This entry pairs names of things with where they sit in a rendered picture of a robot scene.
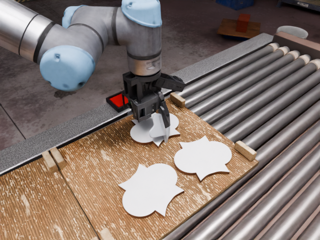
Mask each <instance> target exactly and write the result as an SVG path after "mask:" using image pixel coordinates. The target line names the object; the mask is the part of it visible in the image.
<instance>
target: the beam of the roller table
mask: <svg viewBox="0 0 320 240"><path fill-rule="evenodd" d="M272 40H273V36H271V35H269V34H266V33H262V34H260V35H257V36H255V37H253V38H251V39H248V40H246V41H244V42H242V43H239V44H237V45H235V46H233V47H231V48H228V49H226V50H224V51H222V52H219V53H217V54H215V55H213V56H210V57H208V58H206V59H204V60H201V61H199V62H197V63H195V64H192V65H190V66H188V67H186V68H183V69H181V70H179V71H177V72H175V73H173V74H171V76H177V77H179V78H181V79H182V80H183V82H184V83H186V86H188V85H190V84H192V83H194V82H196V81H198V80H200V79H202V78H204V77H206V76H208V75H210V74H212V73H214V72H216V71H218V70H220V69H222V68H224V67H226V66H228V65H230V64H232V63H234V62H236V61H238V60H240V59H242V58H244V57H246V56H248V55H250V54H252V53H254V52H256V51H259V50H261V49H263V48H265V47H266V46H267V45H269V44H271V43H272ZM161 92H163V95H164V97H166V96H168V95H170V94H171V93H173V92H175V91H173V90H169V89H165V88H161ZM130 110H131V109H130V108H128V109H126V110H124V111H122V112H120V113H118V112H117V111H116V110H114V108H113V107H112V106H110V105H109V104H108V103H106V104H103V105H101V106H99V107H97V108H94V109H92V110H90V111H88V112H85V113H83V114H81V115H79V116H77V117H75V118H72V119H70V120H68V121H66V122H63V123H61V124H59V125H57V126H55V127H52V128H50V129H48V130H45V131H43V132H41V133H39V134H37V135H34V136H32V137H30V138H28V139H25V140H23V141H21V142H19V143H16V144H14V145H12V146H10V147H7V148H5V149H3V150H1V151H0V177H1V176H3V175H5V174H7V173H9V172H11V171H14V170H16V169H18V168H20V167H22V166H25V165H27V164H29V163H31V162H33V161H35V160H38V159H40V158H42V157H43V156H42V153H43V152H45V151H47V150H48V151H49V153H51V151H50V149H51V148H54V147H56V148H57V149H60V148H62V147H65V146H67V145H69V144H71V143H73V142H75V141H77V140H79V139H81V138H83V137H85V136H87V135H89V134H91V133H93V132H95V131H97V130H99V129H101V128H103V127H105V126H107V125H109V124H111V123H113V122H115V121H117V120H119V119H121V118H123V117H125V116H127V113H128V112H129V111H130Z"/></svg>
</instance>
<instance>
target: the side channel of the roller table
mask: <svg viewBox="0 0 320 240"><path fill-rule="evenodd" d="M275 42H276V43H278V44H279V45H280V47H284V46H287V47H288V48H289V49H290V51H294V50H297V51H299V52H300V55H301V56H302V55H305V54H308V55H310V56H311V60H315V59H320V45H319V44H317V43H314V42H311V41H308V40H305V39H302V38H299V37H297V36H294V35H291V34H288V33H285V32H283V31H280V32H278V33H276V34H274V37H273V40H272V43H275Z"/></svg>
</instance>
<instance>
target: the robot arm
mask: <svg viewBox="0 0 320 240"><path fill-rule="evenodd" d="M161 25H162V20H161V11H160V2H159V0H122V6H121V7H99V6H87V5H80V6H71V7H68V8H66V10H65V11H64V16H63V17H62V26H61V25H59V24H57V23H55V22H53V21H51V20H50V19H48V18H46V17H44V16H42V15H40V14H38V13H37V12H35V11H33V10H31V9H29V8H27V7H25V6H24V5H22V4H20V3H18V2H16V1H14V0H0V46H1V47H3V48H5V49H7V50H9V51H12V52H14V53H16V54H18V55H20V56H22V57H24V58H26V59H28V60H30V61H32V62H34V63H37V64H38V65H40V72H41V74H42V76H43V78H44V80H46V81H48V82H49V83H50V85H51V86H52V87H54V88H56V89H58V90H62V91H76V90H79V89H80V88H82V87H83V86H84V85H85V83H86V82H87V81H88V79H89V77H90V76H91V75H92V74H93V73H94V70H95V66H96V64H97V62H98V60H99V58H100V57H101V55H102V53H103V51H104V49H105V47H106V45H110V46H121V45H122V46H126V49H127V57H128V67H129V70H130V71H129V72H126V73H124V74H123V75H122V76H123V83H124V91H122V92H121V93H122V100H123V107H124V109H125V108H127V107H129V108H130V109H131V110H130V111H129V112H128V113H127V115H131V114H133V117H134V118H135V119H136V120H138V123H139V122H141V121H143V120H146V119H148V118H150V117H151V115H152V114H153V113H155V112H156V110H158V113H155V114H154V115H153V117H152V120H153V127H152V128H151V129H150V131H149V136H150V137H151V138H155V137H159V136H163V138H164V141H165V143H167V142H168V138H169V133H170V113H169V110H168V107H167V105H166V101H165V98H164V95H163V92H161V88H165V89H169V90H173V91H179V92H182V91H183V89H184V87H185V86H186V83H184V82H183V80H182V79H181V78H179V77H177V76H171V75H168V74H164V73H161ZM124 96H125V97H126V98H127V99H128V103H126V104H125V101H124Z"/></svg>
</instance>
